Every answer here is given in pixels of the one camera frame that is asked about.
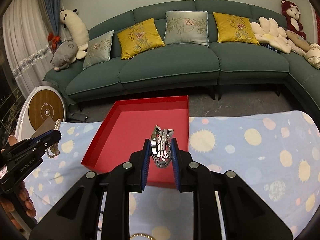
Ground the red orange tassel ornament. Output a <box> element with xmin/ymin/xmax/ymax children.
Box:
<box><xmin>47</xmin><ymin>33</ymin><xmax>61</xmax><ymax>54</ymax></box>

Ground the yellow embroidered right cushion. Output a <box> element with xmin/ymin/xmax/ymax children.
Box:
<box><xmin>213</xmin><ymin>12</ymin><xmax>260</xmax><ymax>45</ymax></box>

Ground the grey-green embroidered left cushion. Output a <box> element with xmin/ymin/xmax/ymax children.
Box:
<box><xmin>82</xmin><ymin>30</ymin><xmax>114</xmax><ymax>70</ymax></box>

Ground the beige oval plush pillow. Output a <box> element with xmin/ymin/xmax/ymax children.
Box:
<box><xmin>286</xmin><ymin>30</ymin><xmax>310</xmax><ymax>56</ymax></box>

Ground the grey pig plush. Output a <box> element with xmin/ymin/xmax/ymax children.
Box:
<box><xmin>50</xmin><ymin>41</ymin><xmax>78</xmax><ymax>72</ymax></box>

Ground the teal green sectional sofa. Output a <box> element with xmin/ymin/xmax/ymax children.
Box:
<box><xmin>44</xmin><ymin>0</ymin><xmax>319</xmax><ymax>118</ymax></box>

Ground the cream crumpled blanket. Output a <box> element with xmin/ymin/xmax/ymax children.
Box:
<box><xmin>304</xmin><ymin>43</ymin><xmax>320</xmax><ymax>69</ymax></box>

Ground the left hand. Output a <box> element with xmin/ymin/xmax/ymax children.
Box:
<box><xmin>1</xmin><ymin>135</ymin><xmax>36</xmax><ymax>230</ymax></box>

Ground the white sheer curtain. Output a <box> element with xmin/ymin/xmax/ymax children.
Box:
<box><xmin>2</xmin><ymin>0</ymin><xmax>53</xmax><ymax>98</ymax></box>

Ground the red monkey plush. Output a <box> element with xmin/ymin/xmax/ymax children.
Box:
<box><xmin>281</xmin><ymin>0</ymin><xmax>306</xmax><ymax>40</ymax></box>

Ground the grey-green embroidered centre cushion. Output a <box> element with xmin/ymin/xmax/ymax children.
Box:
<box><xmin>164</xmin><ymin>10</ymin><xmax>209</xmax><ymax>47</ymax></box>

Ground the brown cardboard card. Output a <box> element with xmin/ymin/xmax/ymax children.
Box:
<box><xmin>31</xmin><ymin>117</ymin><xmax>56</xmax><ymax>138</ymax></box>

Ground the white pearl necklace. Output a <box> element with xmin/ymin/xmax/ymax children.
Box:
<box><xmin>45</xmin><ymin>119</ymin><xmax>61</xmax><ymax>159</ymax></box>

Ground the yellow embroidered cushion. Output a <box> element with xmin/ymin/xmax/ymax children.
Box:
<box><xmin>213</xmin><ymin>12</ymin><xmax>260</xmax><ymax>45</ymax></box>
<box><xmin>117</xmin><ymin>18</ymin><xmax>165</xmax><ymax>60</ymax></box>

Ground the cream flower shaped cushion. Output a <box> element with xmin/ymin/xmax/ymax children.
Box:
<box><xmin>250</xmin><ymin>16</ymin><xmax>291</xmax><ymax>54</ymax></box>

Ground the round wooden white device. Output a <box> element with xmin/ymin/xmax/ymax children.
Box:
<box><xmin>15</xmin><ymin>86</ymin><xmax>66</xmax><ymax>141</ymax></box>

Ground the red shallow tray box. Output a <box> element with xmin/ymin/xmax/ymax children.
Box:
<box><xmin>81</xmin><ymin>96</ymin><xmax>189</xmax><ymax>173</ymax></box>

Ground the yellow embroidered left cushion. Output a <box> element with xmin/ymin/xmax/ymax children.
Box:
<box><xmin>117</xmin><ymin>18</ymin><xmax>165</xmax><ymax>60</ymax></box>

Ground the black remote on floor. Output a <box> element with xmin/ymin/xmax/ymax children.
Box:
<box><xmin>67</xmin><ymin>112</ymin><xmax>88</xmax><ymax>122</ymax></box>

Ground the white long cow plush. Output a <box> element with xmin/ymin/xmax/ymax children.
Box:
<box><xmin>60</xmin><ymin>7</ymin><xmax>89</xmax><ymax>60</ymax></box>

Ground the grey-green embroidered cushion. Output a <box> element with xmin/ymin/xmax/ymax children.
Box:
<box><xmin>82</xmin><ymin>30</ymin><xmax>114</xmax><ymax>70</ymax></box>
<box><xmin>164</xmin><ymin>10</ymin><xmax>209</xmax><ymax>47</ymax></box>

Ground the gold braided chain bracelet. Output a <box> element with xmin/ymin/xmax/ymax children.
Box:
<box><xmin>129</xmin><ymin>233</ymin><xmax>157</xmax><ymax>240</ymax></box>

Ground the silver metal watch bracelet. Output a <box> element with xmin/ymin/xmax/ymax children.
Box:
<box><xmin>150</xmin><ymin>125</ymin><xmax>175</xmax><ymax>169</ymax></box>

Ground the light blue patterned tablecloth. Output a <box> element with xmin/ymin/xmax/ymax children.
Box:
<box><xmin>25</xmin><ymin>111</ymin><xmax>319</xmax><ymax>239</ymax></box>

